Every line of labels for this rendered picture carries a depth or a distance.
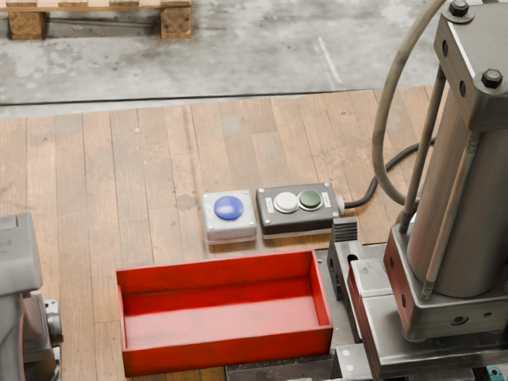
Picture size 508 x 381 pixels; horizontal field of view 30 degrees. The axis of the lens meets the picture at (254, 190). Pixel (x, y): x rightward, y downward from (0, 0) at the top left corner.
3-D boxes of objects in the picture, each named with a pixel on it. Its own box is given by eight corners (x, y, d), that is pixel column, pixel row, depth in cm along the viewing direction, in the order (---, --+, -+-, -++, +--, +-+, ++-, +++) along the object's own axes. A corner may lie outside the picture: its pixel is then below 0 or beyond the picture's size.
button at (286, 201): (274, 202, 130) (274, 193, 128) (294, 200, 130) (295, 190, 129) (277, 218, 128) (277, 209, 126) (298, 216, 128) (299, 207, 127)
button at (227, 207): (212, 205, 129) (212, 195, 128) (240, 202, 130) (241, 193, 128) (215, 227, 126) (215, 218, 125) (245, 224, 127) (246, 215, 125)
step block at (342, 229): (326, 261, 126) (332, 218, 119) (348, 258, 126) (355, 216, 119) (336, 301, 122) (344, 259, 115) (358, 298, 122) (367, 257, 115)
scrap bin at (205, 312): (118, 295, 121) (115, 267, 116) (310, 275, 124) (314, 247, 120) (125, 378, 113) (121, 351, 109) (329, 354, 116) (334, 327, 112)
